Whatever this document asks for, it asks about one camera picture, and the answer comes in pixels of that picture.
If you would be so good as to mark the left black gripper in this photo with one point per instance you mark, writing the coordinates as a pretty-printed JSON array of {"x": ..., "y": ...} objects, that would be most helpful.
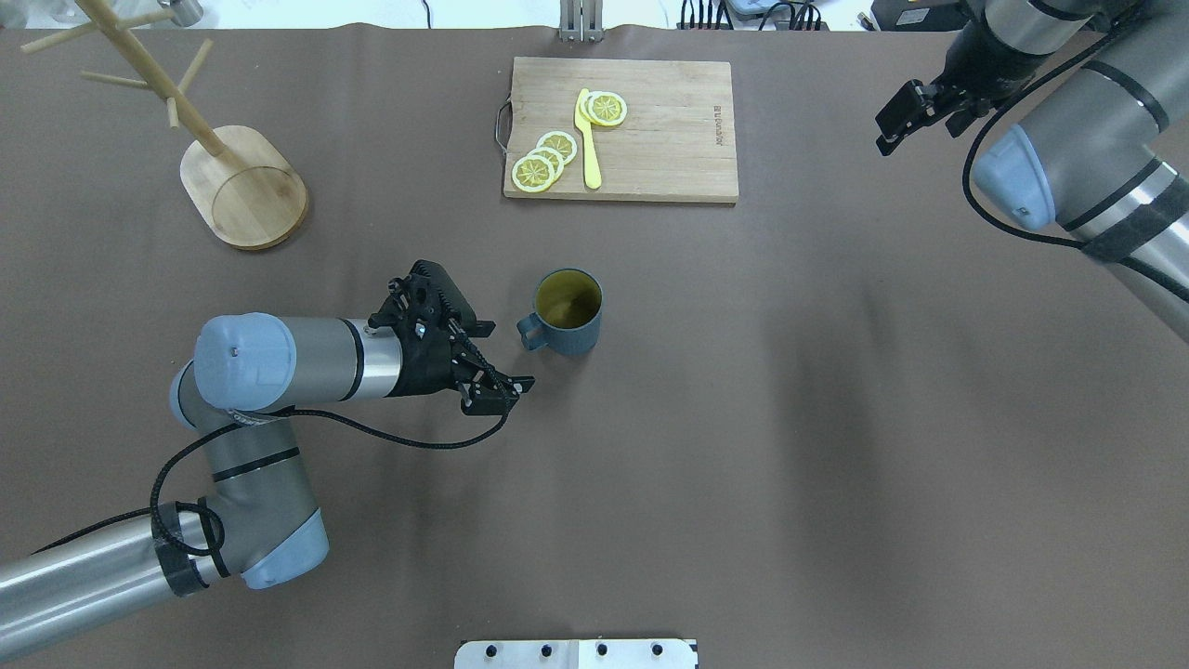
[{"x": 423, "y": 370}]

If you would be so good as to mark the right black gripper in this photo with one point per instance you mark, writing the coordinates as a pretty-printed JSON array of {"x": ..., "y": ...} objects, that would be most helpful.
[{"x": 977, "y": 69}]

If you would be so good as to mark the blue cup with handle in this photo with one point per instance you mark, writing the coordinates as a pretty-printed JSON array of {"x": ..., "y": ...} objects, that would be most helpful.
[{"x": 565, "y": 315}]

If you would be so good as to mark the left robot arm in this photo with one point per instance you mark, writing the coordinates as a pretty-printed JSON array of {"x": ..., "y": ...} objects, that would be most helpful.
[{"x": 238, "y": 501}]

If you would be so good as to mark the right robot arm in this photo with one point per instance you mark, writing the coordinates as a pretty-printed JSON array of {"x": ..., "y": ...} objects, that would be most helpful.
[{"x": 1077, "y": 170}]

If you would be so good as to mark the wooden cup storage rack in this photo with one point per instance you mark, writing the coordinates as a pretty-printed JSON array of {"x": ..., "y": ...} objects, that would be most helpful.
[{"x": 244, "y": 190}]

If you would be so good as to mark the bamboo cutting board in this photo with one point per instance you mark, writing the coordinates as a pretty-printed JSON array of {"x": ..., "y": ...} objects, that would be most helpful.
[{"x": 677, "y": 145}]

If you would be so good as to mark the lemon slice middle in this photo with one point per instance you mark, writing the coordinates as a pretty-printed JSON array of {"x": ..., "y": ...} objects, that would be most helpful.
[{"x": 554, "y": 158}]

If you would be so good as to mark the yellow plastic knife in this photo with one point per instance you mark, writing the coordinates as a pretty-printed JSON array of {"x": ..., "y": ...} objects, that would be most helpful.
[{"x": 592, "y": 178}]

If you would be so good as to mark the lemon slice under knife slice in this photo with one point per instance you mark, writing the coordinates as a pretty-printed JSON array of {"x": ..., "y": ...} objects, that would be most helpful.
[{"x": 583, "y": 108}]

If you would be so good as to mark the lemon slice on knife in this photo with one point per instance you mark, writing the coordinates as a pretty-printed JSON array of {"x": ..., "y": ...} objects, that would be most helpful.
[{"x": 605, "y": 108}]

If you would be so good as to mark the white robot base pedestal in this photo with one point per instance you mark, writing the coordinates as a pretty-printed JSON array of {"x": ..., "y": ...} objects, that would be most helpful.
[{"x": 579, "y": 653}]

